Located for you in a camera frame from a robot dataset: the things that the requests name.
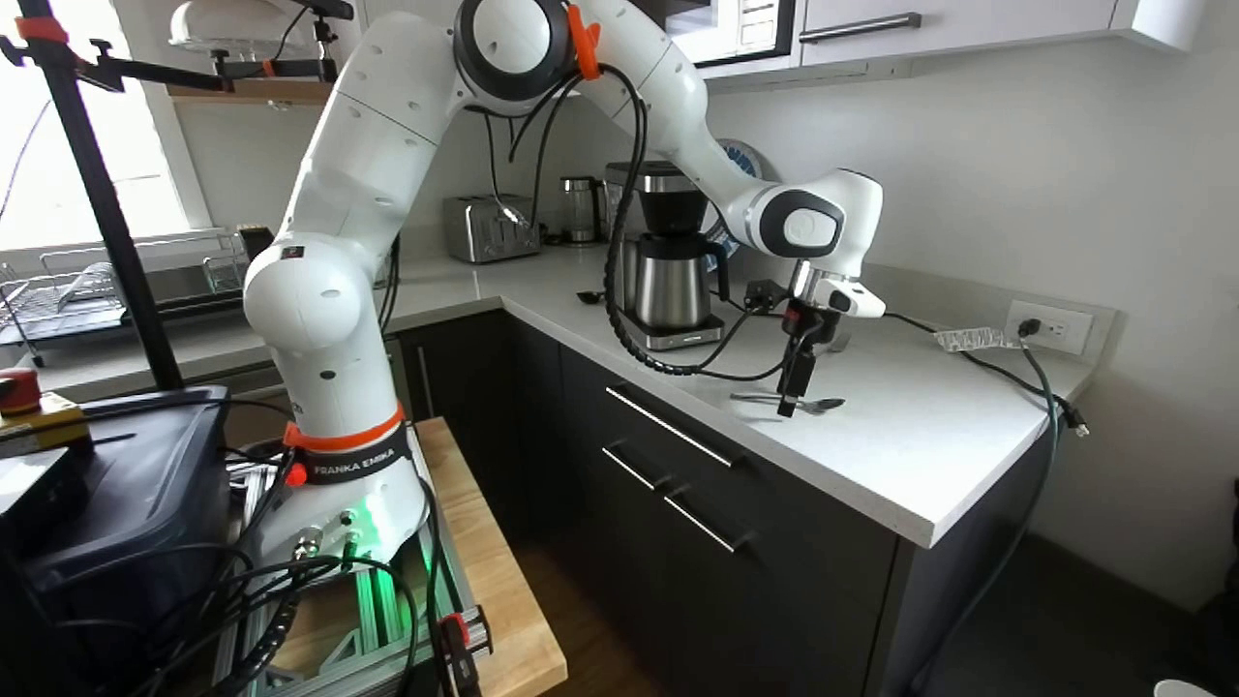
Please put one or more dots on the window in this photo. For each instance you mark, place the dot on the window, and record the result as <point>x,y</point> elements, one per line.
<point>58,145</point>

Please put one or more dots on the white wall socket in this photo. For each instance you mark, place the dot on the white wall socket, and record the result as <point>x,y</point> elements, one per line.
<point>1060,327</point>

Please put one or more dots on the black control box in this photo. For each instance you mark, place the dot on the black control box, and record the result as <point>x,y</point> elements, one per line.
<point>126,503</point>

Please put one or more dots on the white bowl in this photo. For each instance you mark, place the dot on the white bowl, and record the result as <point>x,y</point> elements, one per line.
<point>232,24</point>

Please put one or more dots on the orange black clamp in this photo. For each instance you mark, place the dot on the orange black clamp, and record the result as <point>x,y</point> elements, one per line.
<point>457,644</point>

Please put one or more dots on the black coffee maker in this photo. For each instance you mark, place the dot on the black coffee maker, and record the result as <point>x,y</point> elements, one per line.
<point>668,208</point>

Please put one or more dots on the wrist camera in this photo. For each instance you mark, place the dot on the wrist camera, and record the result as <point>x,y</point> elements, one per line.
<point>765,296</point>

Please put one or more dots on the blue white round plate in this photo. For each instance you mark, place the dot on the blue white round plate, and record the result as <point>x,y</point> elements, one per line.
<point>743,157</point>

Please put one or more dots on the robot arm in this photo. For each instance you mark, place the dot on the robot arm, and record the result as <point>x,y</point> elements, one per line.
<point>358,174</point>

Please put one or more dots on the white patterned packet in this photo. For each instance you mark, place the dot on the white patterned packet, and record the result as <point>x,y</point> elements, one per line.
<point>973,339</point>

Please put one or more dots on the silver toaster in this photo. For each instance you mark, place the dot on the silver toaster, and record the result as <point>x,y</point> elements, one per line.
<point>489,230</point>

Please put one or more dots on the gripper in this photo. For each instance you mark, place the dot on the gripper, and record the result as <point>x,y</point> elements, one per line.
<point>811,327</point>

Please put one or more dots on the silver kettle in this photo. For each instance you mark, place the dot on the silver kettle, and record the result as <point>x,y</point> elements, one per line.
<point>581,208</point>

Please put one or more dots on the silver spoon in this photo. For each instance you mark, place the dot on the silver spoon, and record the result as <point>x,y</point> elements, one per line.
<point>823,404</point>

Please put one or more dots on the camera on mount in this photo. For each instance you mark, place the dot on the camera on mount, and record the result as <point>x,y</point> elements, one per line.
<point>102,194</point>

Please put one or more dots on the wooden shelf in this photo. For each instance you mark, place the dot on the wooden shelf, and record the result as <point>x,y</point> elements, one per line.
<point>252,92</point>

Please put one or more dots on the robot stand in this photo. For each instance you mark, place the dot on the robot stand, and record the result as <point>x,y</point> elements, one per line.
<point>494,571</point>

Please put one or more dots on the silver coffee carafe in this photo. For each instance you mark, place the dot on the silver coffee carafe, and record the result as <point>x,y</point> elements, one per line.
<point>670,281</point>

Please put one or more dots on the microwave door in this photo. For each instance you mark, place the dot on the microwave door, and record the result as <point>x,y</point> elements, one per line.
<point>740,27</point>

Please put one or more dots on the black coffee scoop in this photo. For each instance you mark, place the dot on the black coffee scoop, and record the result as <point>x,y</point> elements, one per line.
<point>590,296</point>

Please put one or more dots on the red emergency stop button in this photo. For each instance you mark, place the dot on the red emergency stop button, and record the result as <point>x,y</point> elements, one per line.
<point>19,392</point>

